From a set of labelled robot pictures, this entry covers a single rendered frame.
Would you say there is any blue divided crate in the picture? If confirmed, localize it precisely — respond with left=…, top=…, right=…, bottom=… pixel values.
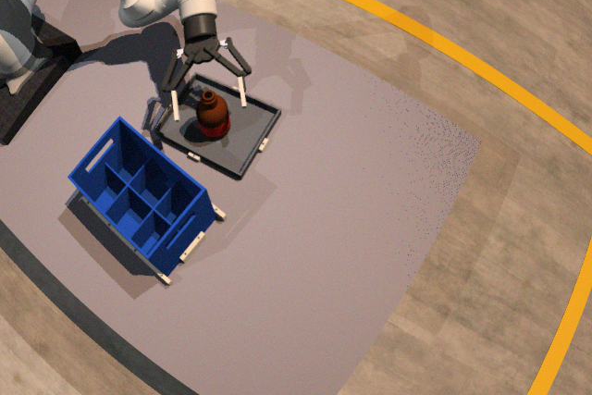
left=68, top=116, right=217, bottom=276

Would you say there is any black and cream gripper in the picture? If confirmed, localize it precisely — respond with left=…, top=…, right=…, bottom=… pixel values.
left=161, top=15, right=252, bottom=122

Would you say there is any brown bottle with red label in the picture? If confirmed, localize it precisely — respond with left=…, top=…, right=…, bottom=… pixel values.
left=196, top=90, right=230, bottom=140

